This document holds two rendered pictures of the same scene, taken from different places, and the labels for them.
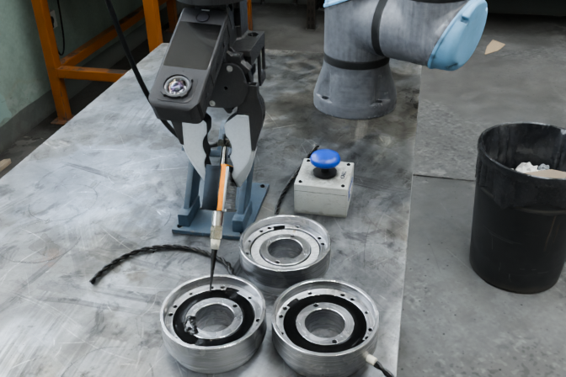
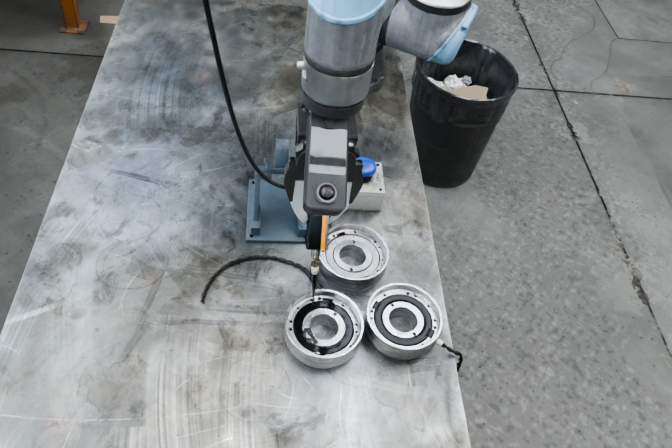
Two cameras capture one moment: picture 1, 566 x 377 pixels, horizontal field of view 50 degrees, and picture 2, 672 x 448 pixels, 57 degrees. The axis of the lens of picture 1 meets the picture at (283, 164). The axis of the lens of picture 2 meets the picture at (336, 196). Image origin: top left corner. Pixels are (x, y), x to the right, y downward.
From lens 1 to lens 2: 0.39 m
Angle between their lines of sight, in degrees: 24
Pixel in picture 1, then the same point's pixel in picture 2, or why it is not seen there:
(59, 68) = not seen: outside the picture
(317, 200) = (359, 201)
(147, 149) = (181, 146)
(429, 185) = not seen: hidden behind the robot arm
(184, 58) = (325, 164)
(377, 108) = (374, 86)
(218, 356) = (340, 359)
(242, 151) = not seen: hidden behind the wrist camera
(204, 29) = (333, 135)
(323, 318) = (396, 312)
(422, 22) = (428, 29)
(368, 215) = (396, 206)
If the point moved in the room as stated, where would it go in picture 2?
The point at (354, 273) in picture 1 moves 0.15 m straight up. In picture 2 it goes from (401, 265) to (423, 200)
